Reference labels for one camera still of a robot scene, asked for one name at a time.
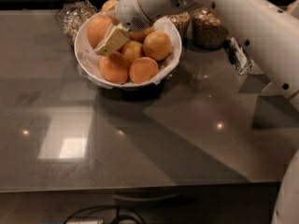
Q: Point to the glass jar right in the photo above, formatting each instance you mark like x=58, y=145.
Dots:
x=207, y=30

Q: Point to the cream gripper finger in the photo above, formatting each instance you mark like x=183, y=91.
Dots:
x=107, y=31
x=116, y=39

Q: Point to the white bowl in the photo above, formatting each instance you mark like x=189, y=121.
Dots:
x=88, y=60

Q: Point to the glass jar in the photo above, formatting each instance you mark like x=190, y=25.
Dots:
x=181, y=22
x=207, y=30
x=72, y=16

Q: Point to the white power adapter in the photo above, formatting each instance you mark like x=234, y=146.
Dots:
x=85, y=221

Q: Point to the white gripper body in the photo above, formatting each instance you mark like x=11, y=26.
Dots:
x=133, y=9

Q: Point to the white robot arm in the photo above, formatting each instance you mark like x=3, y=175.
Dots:
x=269, y=34

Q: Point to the clear plastic wrapper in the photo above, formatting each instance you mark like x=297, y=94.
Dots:
x=238, y=58

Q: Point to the glass jar far left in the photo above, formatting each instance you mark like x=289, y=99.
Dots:
x=72, y=16

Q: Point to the large orange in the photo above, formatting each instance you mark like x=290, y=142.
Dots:
x=93, y=21

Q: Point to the front right orange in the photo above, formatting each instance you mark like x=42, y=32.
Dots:
x=143, y=69

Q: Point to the front left orange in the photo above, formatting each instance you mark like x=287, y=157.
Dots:
x=114, y=68

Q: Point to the centre orange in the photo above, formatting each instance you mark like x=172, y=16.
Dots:
x=132, y=50

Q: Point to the top orange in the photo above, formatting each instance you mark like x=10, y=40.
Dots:
x=109, y=5

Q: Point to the upper right orange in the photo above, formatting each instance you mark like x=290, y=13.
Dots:
x=140, y=36

